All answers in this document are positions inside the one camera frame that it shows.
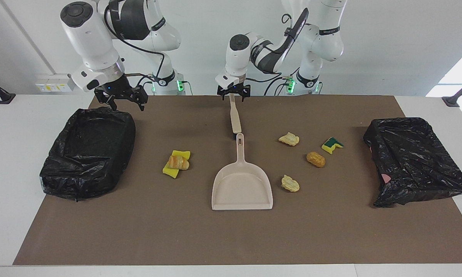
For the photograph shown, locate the black base power cable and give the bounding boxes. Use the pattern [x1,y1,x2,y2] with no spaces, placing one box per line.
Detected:
[264,67,301,96]

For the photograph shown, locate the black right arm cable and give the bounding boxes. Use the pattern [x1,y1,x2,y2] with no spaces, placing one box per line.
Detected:
[104,6,166,87]

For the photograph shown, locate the yellow and green sponge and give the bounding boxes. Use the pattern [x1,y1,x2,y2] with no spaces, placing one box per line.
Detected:
[321,137,344,155]

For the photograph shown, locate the pink bin with black bag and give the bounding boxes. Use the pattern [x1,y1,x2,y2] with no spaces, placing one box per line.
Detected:
[363,117,462,208]

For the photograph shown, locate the black table clamp stand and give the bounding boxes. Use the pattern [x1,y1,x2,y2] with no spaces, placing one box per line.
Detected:
[0,73,16,105]
[442,75,462,107]

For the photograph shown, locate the brown toy bread roll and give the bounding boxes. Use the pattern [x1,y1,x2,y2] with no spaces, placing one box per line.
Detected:
[306,151,326,168]

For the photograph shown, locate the beige hand brush black bristles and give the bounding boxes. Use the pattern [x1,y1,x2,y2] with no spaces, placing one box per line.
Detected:
[229,94,242,140]

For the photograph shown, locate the brown table mat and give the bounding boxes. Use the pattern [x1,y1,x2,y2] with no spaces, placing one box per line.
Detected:
[13,95,462,266]

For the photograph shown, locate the pale toy pastry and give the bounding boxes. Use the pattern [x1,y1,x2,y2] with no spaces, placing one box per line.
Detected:
[281,175,300,193]
[278,132,300,147]

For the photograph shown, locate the bin lined with black bag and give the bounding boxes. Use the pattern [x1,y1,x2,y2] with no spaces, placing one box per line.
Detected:
[40,107,136,201]

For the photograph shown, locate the beige plastic dustpan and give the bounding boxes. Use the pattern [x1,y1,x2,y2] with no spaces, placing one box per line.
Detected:
[211,133,274,211]

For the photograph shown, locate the striped toy croissant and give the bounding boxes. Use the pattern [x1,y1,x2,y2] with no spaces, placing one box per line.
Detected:
[167,155,190,170]

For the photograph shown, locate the white wall socket box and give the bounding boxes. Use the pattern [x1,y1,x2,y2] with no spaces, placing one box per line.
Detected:
[35,74,77,93]

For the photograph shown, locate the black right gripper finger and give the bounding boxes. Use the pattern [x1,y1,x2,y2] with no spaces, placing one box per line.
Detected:
[129,86,149,112]
[94,89,118,112]

